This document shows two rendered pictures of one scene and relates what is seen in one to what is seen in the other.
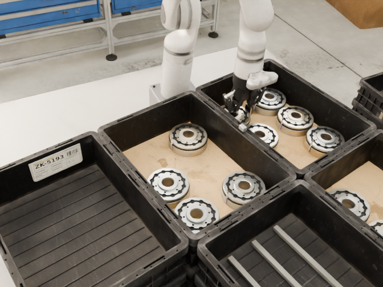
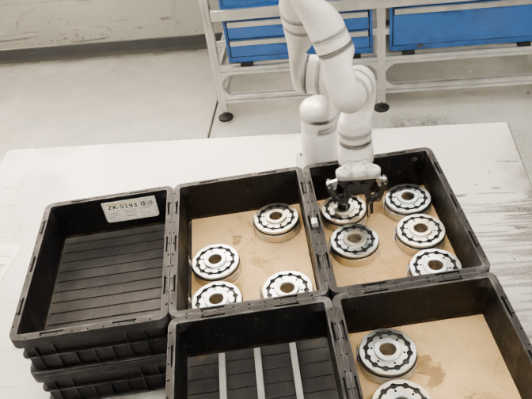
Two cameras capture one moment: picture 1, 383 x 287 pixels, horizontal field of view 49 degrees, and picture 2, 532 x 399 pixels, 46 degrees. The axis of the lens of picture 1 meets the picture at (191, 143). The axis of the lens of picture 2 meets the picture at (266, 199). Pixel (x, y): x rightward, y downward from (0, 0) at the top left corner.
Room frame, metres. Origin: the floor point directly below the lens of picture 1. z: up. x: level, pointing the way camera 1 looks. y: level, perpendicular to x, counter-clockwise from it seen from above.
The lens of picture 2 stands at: (0.00, -0.67, 1.81)
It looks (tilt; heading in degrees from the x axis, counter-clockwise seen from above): 40 degrees down; 40
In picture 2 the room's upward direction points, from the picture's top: 9 degrees counter-clockwise
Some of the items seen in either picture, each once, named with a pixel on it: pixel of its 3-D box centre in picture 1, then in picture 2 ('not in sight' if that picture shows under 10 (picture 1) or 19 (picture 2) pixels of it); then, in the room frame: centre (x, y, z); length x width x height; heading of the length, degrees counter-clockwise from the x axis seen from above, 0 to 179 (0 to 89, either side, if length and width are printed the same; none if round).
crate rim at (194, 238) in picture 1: (192, 155); (243, 237); (0.70, 0.00, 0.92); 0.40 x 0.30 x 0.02; 39
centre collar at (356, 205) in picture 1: (347, 204); (387, 349); (0.63, -0.37, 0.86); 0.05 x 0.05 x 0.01
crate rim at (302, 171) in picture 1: (281, 110); (385, 215); (0.89, -0.24, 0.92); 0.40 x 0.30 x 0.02; 39
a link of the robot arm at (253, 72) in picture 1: (253, 65); (355, 152); (0.93, -0.15, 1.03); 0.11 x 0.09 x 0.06; 32
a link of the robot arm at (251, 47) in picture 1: (253, 25); (355, 104); (0.96, -0.14, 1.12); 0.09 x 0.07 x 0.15; 6
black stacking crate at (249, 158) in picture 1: (191, 169); (247, 254); (0.70, 0.00, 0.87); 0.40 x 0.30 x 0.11; 39
